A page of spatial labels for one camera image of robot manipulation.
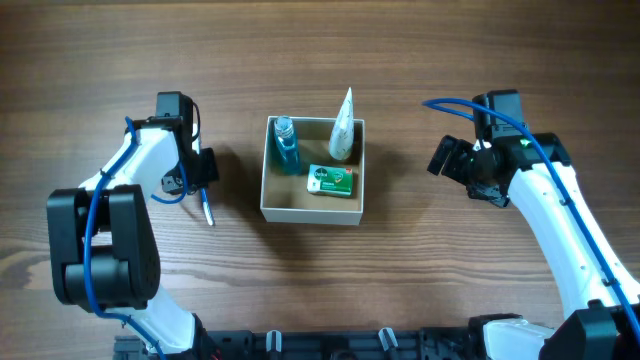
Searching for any green Dettol soap bar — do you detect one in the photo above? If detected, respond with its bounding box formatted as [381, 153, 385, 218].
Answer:
[307, 164, 354, 197]

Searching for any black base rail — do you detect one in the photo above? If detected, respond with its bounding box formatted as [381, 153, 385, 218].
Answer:
[112, 327, 481, 360]

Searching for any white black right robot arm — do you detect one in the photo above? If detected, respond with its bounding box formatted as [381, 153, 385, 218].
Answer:
[428, 133, 639, 359]

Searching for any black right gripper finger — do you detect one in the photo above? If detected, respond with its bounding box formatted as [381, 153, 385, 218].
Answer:
[441, 140, 473, 183]
[427, 135, 457, 176]

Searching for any blue mouthwash bottle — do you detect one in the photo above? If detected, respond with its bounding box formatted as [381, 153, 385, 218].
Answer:
[273, 115, 301, 175]

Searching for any white cardboard box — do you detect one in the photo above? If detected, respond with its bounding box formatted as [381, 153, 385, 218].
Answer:
[260, 116, 366, 225]

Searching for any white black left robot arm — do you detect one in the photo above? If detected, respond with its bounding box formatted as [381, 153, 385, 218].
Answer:
[46, 113, 221, 359]

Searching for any white floral cream tube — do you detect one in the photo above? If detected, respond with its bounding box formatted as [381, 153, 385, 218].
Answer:
[328, 88, 354, 161]

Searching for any blue white toothbrush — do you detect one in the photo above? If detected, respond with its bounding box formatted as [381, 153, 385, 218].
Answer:
[200, 188, 215, 226]

